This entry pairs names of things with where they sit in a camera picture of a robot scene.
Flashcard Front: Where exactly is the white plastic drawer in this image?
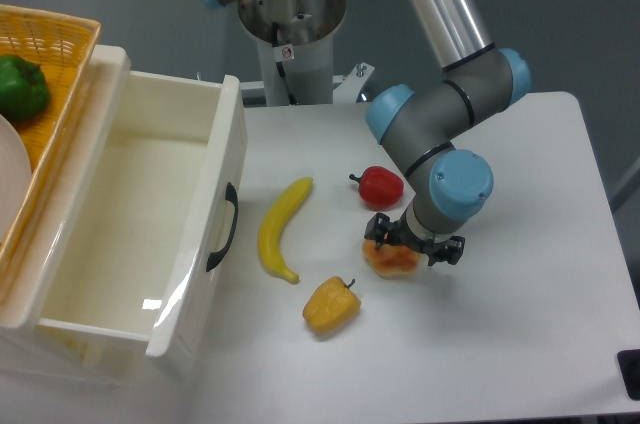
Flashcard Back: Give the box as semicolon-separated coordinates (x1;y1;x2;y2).
38;72;247;366

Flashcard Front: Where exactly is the metal mounting bracket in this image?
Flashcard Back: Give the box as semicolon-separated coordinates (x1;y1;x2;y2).
332;62;376;105

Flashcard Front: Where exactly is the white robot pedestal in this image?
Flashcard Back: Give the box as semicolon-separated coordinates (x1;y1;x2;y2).
238;0;346;106

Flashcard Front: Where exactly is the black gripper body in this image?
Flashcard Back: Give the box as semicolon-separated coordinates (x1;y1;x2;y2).
397;221;443;254

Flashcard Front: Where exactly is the green bell pepper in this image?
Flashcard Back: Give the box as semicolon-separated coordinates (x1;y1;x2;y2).
1;54;51;123

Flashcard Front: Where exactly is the round knotted bread roll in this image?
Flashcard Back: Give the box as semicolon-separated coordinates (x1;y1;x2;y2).
362;240;422;279

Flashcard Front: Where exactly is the yellow bell pepper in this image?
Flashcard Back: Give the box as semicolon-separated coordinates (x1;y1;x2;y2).
302;276;361;335

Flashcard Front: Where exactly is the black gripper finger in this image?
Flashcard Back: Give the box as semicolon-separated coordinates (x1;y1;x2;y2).
364;212;402;249
426;235;465;267

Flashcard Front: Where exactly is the yellow woven basket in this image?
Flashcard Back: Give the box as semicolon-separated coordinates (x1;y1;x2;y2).
1;4;101;302

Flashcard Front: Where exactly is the black cable on pedestal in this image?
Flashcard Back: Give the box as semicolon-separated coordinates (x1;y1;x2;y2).
271;22;299;107

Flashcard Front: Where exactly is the red bell pepper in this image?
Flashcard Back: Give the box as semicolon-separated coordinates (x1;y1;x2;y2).
349;166;404;210

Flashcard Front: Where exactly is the white plate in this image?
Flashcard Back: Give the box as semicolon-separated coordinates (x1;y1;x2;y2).
0;117;32;242

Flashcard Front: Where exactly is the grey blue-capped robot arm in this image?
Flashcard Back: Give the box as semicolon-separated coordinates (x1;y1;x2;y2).
203;0;531;264

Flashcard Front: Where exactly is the black drawer handle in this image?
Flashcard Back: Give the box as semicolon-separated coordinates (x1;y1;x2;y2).
205;182;239;273

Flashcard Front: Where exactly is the white drawer cabinet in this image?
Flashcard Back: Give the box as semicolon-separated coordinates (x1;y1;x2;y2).
0;44;201;390

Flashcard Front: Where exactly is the yellow banana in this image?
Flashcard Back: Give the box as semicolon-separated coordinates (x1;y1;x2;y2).
257;177;313;284

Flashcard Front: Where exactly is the black object at table edge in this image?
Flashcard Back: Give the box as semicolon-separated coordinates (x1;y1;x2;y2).
617;349;640;401

